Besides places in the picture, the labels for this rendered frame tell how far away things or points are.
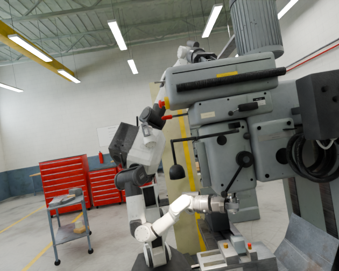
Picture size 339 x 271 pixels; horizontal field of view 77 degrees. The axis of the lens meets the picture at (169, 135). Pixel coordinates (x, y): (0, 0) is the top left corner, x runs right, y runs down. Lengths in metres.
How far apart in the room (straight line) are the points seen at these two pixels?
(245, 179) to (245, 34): 0.65
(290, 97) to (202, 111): 0.39
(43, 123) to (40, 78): 2.07
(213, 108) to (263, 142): 0.26
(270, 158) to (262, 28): 0.57
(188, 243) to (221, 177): 2.18
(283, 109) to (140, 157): 0.75
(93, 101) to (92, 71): 1.39
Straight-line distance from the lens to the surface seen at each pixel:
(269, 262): 1.23
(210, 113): 0.92
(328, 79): 0.84
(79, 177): 6.07
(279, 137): 1.02
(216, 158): 0.94
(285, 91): 1.06
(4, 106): 12.36
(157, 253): 1.83
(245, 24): 1.14
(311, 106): 0.81
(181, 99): 0.90
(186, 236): 3.04
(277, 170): 1.03
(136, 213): 1.16
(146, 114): 1.36
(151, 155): 1.22
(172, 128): 2.73
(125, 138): 1.29
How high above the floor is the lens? 1.61
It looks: level
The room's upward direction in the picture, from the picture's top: 10 degrees counter-clockwise
